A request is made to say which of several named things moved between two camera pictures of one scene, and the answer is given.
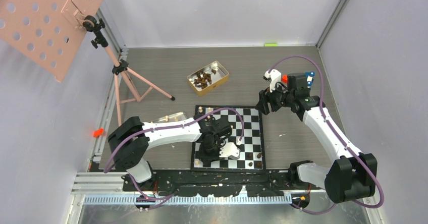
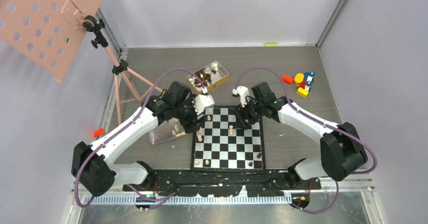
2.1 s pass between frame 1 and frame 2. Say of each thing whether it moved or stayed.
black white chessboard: stayed
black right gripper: moved
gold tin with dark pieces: stayed
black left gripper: moved
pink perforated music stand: stayed
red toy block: stayed
